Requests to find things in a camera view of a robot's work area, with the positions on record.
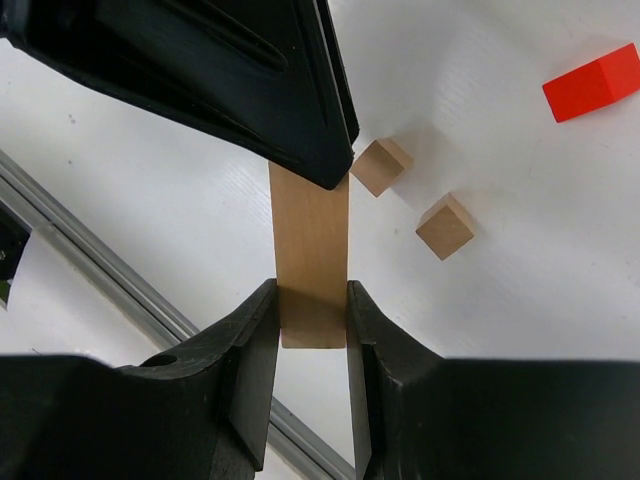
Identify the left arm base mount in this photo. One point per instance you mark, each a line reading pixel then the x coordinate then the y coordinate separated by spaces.
pixel 14 236

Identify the long natural wood plank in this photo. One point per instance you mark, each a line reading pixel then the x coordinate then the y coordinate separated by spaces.
pixel 310 231

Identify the small natural wood cube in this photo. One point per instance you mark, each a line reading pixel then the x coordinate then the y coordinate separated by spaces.
pixel 380 166

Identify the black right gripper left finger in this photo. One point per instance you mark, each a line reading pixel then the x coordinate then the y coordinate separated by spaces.
pixel 199 410

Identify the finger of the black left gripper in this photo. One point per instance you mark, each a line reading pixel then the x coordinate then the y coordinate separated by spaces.
pixel 263 75

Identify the red wedge block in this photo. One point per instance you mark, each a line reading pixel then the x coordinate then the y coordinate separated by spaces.
pixel 595 85

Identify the front aluminium rail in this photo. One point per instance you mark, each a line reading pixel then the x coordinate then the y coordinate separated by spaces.
pixel 56 228

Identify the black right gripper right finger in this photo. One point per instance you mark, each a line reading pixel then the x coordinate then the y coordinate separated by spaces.
pixel 417 415

